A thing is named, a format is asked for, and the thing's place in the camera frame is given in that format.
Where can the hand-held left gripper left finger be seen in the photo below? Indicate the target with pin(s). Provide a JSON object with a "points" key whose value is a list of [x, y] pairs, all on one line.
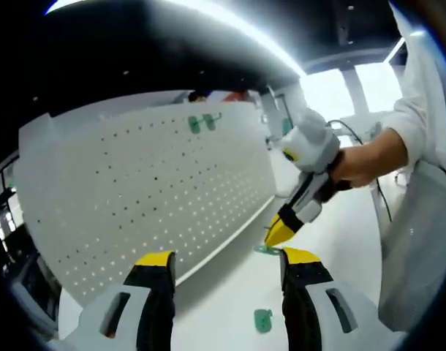
{"points": [[153, 311]]}

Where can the person's right hand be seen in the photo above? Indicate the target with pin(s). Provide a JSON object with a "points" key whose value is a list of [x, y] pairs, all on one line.
{"points": [[356, 166]]}

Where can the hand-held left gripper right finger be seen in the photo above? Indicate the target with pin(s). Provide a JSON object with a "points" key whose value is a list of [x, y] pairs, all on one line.
{"points": [[303, 311]]}

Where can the ceiling light strip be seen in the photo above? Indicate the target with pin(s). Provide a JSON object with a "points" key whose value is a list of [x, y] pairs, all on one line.
{"points": [[208, 18]]}

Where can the red object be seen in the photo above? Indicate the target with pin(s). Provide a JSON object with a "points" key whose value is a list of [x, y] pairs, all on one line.
{"points": [[237, 96]]}

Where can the person in white coat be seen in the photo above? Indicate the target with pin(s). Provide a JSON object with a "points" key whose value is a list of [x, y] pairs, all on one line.
{"points": [[420, 256]]}

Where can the green hook assembly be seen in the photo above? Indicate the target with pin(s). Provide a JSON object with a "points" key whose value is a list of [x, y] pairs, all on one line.
{"points": [[262, 321], [194, 125], [211, 122], [265, 250]]}

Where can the white desk partition panel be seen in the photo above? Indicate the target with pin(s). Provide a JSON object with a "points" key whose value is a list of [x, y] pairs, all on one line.
{"points": [[36, 120]]}

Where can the grey box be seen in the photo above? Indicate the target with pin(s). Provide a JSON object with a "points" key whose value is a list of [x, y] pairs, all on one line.
{"points": [[36, 292]]}

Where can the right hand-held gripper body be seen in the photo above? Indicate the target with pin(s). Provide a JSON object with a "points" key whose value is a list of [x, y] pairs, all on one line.
{"points": [[312, 146]]}

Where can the green chair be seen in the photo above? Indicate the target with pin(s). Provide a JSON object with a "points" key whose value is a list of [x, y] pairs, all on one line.
{"points": [[286, 122]]}

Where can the white perforated mounting plate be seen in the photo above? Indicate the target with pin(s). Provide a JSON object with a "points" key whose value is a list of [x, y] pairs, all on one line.
{"points": [[135, 190]]}

